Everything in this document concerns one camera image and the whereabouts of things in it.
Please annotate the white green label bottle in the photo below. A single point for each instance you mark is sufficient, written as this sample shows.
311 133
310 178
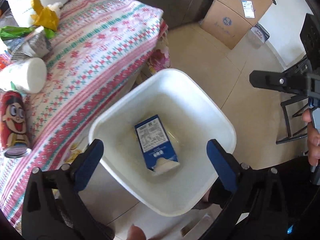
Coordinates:
26 76

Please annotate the red cartoon drink can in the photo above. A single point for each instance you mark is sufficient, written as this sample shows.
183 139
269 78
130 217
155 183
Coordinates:
14 136

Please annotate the cardboard box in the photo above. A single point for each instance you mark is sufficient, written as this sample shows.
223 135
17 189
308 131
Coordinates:
224 24
250 10

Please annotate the upper cardboard box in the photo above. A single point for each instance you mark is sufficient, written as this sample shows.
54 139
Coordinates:
250 10

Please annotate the person left hand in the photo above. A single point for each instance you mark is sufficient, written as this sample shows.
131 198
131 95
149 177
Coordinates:
135 233

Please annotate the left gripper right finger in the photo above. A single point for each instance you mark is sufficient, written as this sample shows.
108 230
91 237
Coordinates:
278 202

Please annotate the white trash bin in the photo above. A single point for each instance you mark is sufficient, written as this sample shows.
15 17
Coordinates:
190 118

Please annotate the patterned tablecloth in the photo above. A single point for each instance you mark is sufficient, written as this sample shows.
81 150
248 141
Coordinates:
97 53

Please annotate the lower cardboard box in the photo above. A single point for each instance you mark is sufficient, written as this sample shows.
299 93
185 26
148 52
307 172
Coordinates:
224 24

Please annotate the person right hand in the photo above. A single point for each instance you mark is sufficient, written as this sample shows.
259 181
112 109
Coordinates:
313 139

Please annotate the small nut snack wrapper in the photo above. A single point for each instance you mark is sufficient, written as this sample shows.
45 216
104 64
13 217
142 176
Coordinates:
35 44

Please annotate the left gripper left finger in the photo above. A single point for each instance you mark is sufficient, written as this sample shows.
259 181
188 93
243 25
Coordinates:
40 216

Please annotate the yellow snack wrapper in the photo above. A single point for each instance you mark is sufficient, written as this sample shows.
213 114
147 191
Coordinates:
44 16

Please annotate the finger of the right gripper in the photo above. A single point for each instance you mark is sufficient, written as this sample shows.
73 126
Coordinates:
281 82

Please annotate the blue milk carton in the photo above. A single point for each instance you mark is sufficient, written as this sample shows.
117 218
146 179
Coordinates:
157 149

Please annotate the green plastic wrapper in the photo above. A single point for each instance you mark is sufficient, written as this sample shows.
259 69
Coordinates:
13 32

